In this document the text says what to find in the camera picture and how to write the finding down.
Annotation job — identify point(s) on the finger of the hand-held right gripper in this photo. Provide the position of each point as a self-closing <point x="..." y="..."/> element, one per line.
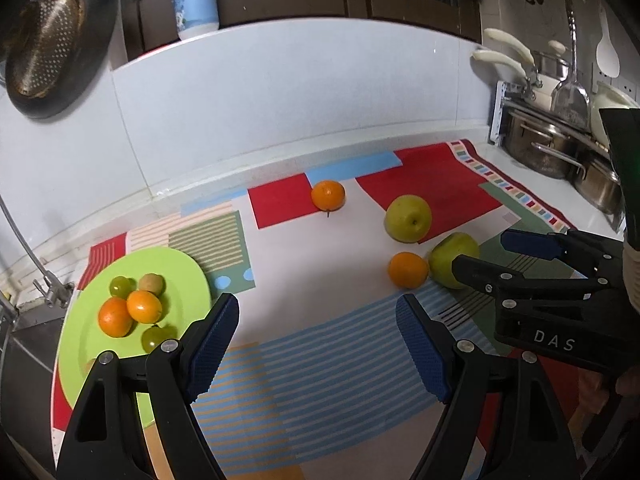
<point x="530" y="244"/>
<point x="480" y="274"/>

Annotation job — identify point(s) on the black frying pan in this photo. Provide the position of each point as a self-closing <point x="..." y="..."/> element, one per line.
<point x="96" y="50"/>

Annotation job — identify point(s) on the steel gooseneck faucet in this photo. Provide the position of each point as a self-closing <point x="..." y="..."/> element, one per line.
<point x="50" y="286"/>

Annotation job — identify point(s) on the copper colander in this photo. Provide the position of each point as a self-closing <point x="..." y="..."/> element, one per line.
<point x="45" y="45"/>

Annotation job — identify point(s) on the cream pot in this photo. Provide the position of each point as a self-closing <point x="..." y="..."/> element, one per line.
<point x="540" y="89"/>

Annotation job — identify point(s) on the steel pot with lid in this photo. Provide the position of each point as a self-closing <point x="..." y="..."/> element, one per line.
<point x="547" y="66"/>

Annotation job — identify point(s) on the wall socket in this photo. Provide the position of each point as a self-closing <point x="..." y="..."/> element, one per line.
<point x="627" y="82"/>

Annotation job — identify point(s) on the large steel pot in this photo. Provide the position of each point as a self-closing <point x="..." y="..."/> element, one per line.
<point x="535" y="147"/>

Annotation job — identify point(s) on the green apple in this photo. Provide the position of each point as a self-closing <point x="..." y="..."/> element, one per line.
<point x="408" y="218"/>
<point x="447" y="262"/>

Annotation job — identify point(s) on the cream lid knob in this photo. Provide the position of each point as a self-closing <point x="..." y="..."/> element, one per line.
<point x="556" y="47"/>

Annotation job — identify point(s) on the steel turner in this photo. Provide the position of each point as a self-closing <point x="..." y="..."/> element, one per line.
<point x="570" y="102"/>

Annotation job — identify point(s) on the person's right hand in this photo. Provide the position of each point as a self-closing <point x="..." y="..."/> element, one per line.
<point x="592" y="391"/>

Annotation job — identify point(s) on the colourful patchwork cloth mat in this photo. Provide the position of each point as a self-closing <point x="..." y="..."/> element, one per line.
<point x="325" y="285"/>

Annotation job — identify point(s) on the white rice paddle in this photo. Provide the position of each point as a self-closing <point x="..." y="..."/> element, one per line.
<point x="607" y="55"/>

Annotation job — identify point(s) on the green plate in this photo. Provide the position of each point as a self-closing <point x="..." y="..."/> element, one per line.
<point x="182" y="280"/>

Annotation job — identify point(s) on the steel sink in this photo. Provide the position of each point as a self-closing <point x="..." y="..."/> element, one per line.
<point x="25" y="360"/>

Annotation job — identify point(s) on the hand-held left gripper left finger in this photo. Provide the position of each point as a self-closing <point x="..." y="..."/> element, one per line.
<point x="212" y="346"/>

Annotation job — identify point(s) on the orange with stem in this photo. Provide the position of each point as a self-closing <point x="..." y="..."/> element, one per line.
<point x="328" y="195"/>

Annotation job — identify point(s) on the small brown fruit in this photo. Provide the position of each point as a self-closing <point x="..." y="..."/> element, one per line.
<point x="151" y="283"/>

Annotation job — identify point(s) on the blue and white pump bottle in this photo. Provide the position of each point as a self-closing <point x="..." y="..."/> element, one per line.
<point x="195" y="5"/>

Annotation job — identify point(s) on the stainless steel pots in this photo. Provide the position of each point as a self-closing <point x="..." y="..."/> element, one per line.
<point x="500" y="110"/>

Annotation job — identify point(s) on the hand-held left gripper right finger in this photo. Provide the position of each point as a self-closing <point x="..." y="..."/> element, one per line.
<point x="425" y="351"/>

